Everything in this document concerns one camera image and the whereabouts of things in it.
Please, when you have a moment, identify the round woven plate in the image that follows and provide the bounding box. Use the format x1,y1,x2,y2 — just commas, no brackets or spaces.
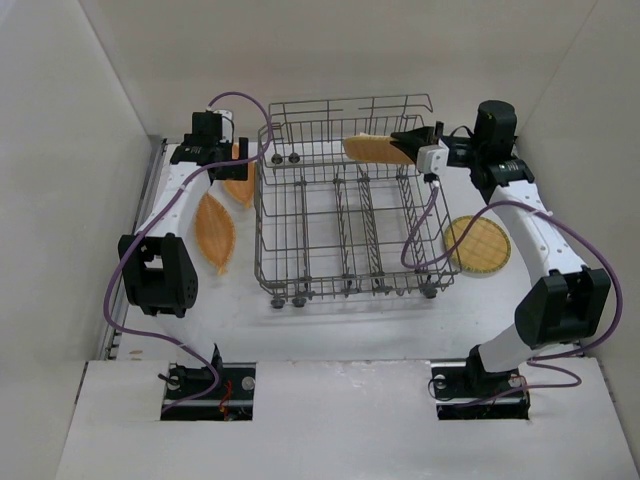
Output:
342,134,415,165
451,217,511,274

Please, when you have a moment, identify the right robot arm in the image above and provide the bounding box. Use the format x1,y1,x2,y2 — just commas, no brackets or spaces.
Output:
391,100,616,391

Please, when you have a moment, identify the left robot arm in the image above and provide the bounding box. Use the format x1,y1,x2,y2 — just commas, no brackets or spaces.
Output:
118,134,248,362

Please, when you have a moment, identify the far fish-shaped woven plate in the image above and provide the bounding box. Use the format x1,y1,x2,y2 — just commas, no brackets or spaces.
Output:
224,162,255,209

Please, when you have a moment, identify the fish-shaped woven plate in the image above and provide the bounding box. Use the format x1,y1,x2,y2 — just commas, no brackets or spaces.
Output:
224,162,255,209
194,193,236,275

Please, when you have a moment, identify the near fish-shaped woven plate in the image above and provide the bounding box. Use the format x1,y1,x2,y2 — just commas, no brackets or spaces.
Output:
194,193,236,275

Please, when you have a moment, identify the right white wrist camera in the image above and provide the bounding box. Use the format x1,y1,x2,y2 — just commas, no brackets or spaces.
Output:
416,141,449,176

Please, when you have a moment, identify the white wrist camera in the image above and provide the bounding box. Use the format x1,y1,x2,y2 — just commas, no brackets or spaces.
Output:
208,109,235,143
416,141,449,176

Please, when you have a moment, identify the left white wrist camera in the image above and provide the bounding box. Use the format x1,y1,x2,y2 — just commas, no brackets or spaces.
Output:
208,109,235,143

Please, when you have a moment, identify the grey wire dish rack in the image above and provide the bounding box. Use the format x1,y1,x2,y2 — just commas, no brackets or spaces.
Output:
254,93,458,309

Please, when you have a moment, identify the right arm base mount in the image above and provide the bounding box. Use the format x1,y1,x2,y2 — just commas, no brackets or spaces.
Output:
428,360,531,421

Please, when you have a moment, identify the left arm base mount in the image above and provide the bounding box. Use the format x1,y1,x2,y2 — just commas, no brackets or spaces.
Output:
158,363,256,422

